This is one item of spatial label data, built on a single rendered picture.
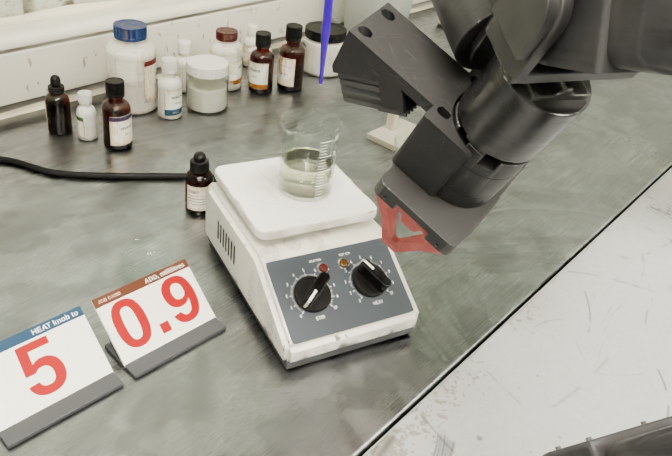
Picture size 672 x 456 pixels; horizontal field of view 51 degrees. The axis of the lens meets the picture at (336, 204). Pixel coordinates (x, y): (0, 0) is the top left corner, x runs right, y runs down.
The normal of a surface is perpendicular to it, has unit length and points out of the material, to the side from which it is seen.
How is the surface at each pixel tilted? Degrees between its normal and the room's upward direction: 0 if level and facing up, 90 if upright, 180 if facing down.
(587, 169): 0
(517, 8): 90
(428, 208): 30
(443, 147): 104
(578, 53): 90
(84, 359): 40
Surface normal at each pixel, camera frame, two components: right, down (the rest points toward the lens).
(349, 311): 0.33, -0.47
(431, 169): -0.60, 0.57
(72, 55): 0.75, 0.42
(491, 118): -0.75, 0.40
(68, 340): 0.55, -0.36
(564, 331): 0.11, -0.84
